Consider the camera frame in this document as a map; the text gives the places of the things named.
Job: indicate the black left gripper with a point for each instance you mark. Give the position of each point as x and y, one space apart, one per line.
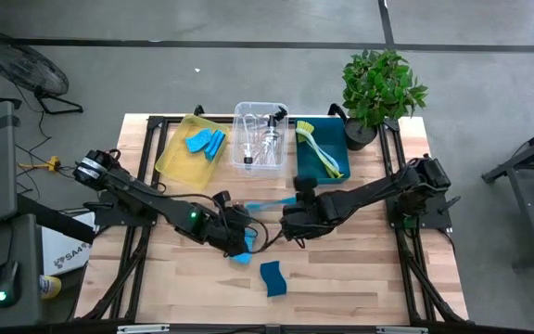
225 232

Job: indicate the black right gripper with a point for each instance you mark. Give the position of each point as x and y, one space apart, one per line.
306 222

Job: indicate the teal plastic bin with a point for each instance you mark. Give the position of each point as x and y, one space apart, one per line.
308 171

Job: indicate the blue dish brush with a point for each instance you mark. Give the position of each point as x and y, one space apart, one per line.
329 160
267 204

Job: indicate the green dish brush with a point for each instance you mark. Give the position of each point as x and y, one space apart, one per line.
315 150
305 130

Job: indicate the clear plastic bin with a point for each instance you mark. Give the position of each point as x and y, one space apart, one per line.
258 172

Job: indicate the light blue sponge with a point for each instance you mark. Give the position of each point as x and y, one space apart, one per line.
244 259
220 141
211 150
197 141

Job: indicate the yellow plastic bin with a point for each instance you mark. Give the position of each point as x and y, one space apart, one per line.
179 162

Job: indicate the dark blue sponge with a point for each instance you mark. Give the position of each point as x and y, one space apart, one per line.
273 279

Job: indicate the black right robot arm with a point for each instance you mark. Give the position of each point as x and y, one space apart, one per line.
373 190

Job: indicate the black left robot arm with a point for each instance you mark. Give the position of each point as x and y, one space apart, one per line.
156 204

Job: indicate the green potted plant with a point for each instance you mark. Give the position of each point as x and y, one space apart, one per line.
378 88

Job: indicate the white cardboard box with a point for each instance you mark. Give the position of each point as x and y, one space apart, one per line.
67 257

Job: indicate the black diagonal bar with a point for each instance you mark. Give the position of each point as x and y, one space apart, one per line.
58 222

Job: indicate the yellow white small container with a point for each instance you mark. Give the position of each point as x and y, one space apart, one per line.
50 287

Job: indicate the dark grey desk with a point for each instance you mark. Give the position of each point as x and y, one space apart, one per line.
26 260

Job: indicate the grey metal stand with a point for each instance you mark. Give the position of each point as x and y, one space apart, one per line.
529 218

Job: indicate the black computer mouse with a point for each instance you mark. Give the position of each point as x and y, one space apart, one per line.
6 283

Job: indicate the black floor fan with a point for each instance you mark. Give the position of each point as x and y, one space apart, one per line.
21 67

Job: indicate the silver metal bracket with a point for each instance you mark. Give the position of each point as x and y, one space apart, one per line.
401 330
144 329

